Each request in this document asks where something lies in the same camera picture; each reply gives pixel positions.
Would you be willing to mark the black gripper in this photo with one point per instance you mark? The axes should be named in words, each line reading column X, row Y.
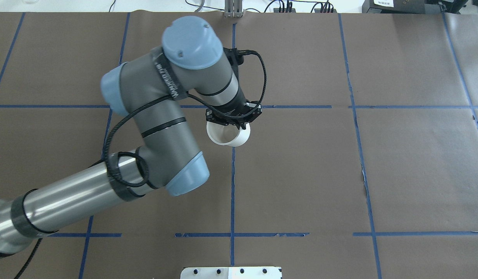
column 236, row 110

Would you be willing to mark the white smiley face mug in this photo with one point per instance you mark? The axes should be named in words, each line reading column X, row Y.
column 230, row 135

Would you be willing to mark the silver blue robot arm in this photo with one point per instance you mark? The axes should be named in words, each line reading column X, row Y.
column 151, row 146

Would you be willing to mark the black power strip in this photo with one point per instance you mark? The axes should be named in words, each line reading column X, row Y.
column 301, row 6

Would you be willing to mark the black box with label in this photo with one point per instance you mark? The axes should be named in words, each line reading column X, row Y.
column 412, row 6

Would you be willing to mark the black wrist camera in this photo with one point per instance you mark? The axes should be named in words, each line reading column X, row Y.
column 234, row 57

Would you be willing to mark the aluminium frame post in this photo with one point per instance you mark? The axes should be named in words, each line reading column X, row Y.
column 233, row 8

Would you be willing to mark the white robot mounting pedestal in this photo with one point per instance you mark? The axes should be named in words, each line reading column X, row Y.
column 247, row 272

